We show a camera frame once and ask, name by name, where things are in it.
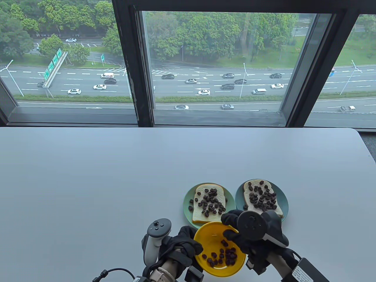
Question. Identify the person's left hand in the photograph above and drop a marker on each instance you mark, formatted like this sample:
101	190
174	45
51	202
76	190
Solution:
182	239

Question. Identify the person's right hand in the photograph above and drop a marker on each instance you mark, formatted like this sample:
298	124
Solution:
255	243

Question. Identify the yellow bowl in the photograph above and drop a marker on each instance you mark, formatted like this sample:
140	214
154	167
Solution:
205	235

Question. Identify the white toast slice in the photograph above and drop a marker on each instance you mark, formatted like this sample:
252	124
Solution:
249	205
199	217

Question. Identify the person's left forearm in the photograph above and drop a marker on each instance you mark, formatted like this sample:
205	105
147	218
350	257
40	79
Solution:
169	264

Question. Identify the person's right forearm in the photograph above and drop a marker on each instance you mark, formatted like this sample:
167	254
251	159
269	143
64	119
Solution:
279	263

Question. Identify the pink band wristwatch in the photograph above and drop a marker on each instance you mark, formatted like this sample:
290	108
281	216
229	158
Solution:
160	276

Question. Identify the light green plate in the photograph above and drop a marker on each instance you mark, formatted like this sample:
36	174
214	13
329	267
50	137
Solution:
230	205

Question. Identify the blue plate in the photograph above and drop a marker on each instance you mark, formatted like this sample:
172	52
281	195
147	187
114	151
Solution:
283	199

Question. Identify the black wrist box white label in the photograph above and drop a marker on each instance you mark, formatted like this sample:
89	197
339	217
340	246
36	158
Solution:
139	279
308	271

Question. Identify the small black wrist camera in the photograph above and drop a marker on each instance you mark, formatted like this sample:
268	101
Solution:
194	274
255	263

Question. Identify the black window frame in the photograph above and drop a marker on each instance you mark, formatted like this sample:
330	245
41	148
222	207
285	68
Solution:
132	58

